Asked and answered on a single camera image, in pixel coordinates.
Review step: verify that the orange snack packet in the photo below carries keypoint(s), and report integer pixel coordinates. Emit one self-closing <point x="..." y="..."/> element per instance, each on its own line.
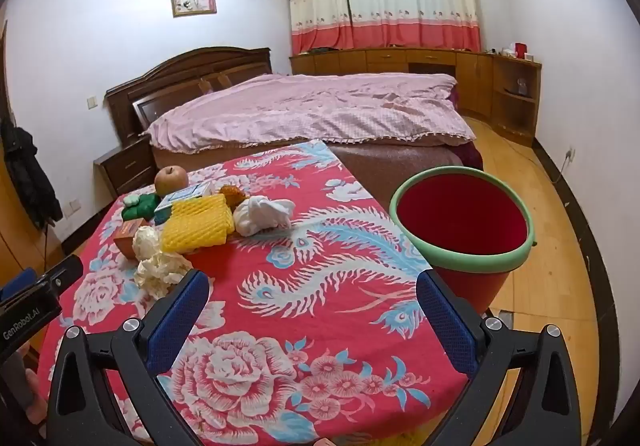
<point x="125" y="236"/>

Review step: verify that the green toy figure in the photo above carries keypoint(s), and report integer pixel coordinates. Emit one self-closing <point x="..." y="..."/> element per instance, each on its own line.
<point x="142" y="208"/>

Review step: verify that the white low wall socket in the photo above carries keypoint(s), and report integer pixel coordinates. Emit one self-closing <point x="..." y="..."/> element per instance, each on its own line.
<point x="74" y="206"/>

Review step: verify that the small cream paper ball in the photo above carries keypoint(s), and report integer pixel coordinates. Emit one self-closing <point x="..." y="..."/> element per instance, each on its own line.
<point x="146" y="241"/>

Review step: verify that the blue and white carton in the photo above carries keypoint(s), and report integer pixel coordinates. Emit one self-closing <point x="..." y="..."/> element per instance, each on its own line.
<point x="185" y="196"/>

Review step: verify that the dark hanging jacket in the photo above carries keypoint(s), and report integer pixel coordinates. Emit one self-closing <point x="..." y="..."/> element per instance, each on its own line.
<point x="30" y="170"/>

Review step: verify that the maroon cloth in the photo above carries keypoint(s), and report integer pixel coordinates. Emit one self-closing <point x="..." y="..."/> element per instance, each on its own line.
<point x="467" y="150"/>

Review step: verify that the red cup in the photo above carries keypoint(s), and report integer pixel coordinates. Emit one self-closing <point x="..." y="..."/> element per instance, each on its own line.
<point x="520" y="49"/>

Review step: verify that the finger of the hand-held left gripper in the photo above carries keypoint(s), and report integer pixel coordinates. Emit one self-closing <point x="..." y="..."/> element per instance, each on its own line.
<point x="60" y="276"/>

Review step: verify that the yellow foam fruit net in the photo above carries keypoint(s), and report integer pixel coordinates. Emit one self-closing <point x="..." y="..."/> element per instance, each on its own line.
<point x="195" y="226"/>

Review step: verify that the pink duvet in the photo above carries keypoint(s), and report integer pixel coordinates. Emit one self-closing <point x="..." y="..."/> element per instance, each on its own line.
<point x="310" y="115"/>

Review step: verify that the white tissue box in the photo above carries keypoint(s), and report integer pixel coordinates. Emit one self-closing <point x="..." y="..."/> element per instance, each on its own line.
<point x="506" y="50"/>

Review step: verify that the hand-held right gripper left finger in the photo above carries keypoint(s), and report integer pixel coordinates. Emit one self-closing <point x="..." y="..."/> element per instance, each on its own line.
<point x="175" y="321"/>

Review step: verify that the long wooden cabinet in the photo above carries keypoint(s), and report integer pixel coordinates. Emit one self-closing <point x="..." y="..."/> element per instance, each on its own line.
<point x="390" y="61"/>

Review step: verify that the dark wooden headboard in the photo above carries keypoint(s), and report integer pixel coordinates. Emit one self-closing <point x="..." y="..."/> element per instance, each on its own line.
<point x="175" y="75"/>

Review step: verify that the white wall outlet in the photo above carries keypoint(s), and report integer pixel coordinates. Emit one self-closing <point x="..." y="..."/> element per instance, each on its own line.
<point x="570" y="154"/>

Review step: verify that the wooden corner shelf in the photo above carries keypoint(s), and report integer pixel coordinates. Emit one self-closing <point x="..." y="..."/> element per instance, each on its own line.
<point x="517" y="110"/>

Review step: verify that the apple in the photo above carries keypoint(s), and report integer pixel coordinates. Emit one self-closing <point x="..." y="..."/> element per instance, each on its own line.
<point x="171" y="181"/>

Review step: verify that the cream paper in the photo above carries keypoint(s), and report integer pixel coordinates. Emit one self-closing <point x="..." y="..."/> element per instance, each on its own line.
<point x="162" y="273"/>

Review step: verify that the dark wooden nightstand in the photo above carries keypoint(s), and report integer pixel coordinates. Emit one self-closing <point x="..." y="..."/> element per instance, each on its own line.
<point x="125" y="165"/>

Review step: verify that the glass jar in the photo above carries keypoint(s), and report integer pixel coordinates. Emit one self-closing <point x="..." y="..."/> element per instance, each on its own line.
<point x="522" y="86"/>

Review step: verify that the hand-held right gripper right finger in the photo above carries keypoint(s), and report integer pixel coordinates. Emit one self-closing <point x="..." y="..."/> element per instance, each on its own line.
<point x="447" y="321"/>

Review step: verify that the red bucket with green rim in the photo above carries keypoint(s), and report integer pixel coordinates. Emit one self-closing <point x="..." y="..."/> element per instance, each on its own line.
<point x="460" y="216"/>

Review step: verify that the red floral printed cloth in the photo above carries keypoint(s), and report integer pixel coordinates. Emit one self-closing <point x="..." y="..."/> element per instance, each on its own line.
<point x="300" y="326"/>

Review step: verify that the orange crumpled bag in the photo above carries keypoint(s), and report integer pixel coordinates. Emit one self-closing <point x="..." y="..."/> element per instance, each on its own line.
<point x="232" y="194"/>

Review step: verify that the white crumpled plastic bag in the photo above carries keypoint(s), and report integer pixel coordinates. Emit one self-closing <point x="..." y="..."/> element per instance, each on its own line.
<point x="260" y="218"/>

